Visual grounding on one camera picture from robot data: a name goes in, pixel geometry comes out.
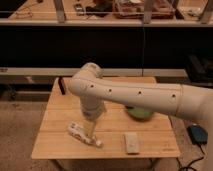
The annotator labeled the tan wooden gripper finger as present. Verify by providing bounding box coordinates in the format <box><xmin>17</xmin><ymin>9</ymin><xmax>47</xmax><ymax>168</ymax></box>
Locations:
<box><xmin>85</xmin><ymin>121</ymin><xmax>96</xmax><ymax>138</ymax></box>

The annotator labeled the black eraser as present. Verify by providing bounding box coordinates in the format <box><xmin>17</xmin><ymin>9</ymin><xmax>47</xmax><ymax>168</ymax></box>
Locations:
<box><xmin>58</xmin><ymin>77</ymin><xmax>66</xmax><ymax>95</ymax></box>

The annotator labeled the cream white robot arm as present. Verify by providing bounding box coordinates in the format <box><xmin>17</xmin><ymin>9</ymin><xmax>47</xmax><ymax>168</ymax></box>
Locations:
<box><xmin>69</xmin><ymin>63</ymin><xmax>213</xmax><ymax>171</ymax></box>

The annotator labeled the white plastic bottle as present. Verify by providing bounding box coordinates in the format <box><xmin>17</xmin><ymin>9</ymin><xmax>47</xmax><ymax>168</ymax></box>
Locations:
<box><xmin>67</xmin><ymin>122</ymin><xmax>102</xmax><ymax>147</ymax></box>

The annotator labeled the wooden table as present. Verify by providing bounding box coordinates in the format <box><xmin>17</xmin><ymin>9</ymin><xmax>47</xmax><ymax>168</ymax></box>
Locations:
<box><xmin>31</xmin><ymin>76</ymin><xmax>182</xmax><ymax>171</ymax></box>

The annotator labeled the beige rectangular sponge block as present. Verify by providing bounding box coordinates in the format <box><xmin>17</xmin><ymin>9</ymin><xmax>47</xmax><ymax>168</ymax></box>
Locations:
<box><xmin>124</xmin><ymin>132</ymin><xmax>140</xmax><ymax>154</ymax></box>

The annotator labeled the green bowl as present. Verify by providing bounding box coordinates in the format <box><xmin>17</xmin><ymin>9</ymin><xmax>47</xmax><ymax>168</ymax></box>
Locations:
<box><xmin>125</xmin><ymin>106</ymin><xmax>153</xmax><ymax>121</ymax></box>

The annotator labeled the metal shelf rack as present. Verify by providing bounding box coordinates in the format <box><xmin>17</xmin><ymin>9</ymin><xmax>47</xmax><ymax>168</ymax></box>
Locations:
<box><xmin>0</xmin><ymin>0</ymin><xmax>213</xmax><ymax>76</ymax></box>

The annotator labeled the blue foot pedal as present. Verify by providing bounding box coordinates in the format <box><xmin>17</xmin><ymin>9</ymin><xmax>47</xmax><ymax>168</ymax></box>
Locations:
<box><xmin>187</xmin><ymin>124</ymin><xmax>208</xmax><ymax>144</ymax></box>

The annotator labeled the brown tray on shelf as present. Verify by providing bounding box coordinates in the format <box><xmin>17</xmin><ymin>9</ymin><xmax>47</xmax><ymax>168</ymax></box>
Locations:
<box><xmin>113</xmin><ymin>0</ymin><xmax>175</xmax><ymax>19</ymax></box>

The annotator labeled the black box at right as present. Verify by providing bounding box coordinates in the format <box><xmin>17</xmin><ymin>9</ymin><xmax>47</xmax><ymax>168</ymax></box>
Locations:
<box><xmin>185</xmin><ymin>55</ymin><xmax>213</xmax><ymax>83</ymax></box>

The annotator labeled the black cable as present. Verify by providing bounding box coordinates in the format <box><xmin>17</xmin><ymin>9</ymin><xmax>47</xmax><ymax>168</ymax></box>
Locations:
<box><xmin>175</xmin><ymin>143</ymin><xmax>208</xmax><ymax>171</ymax></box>

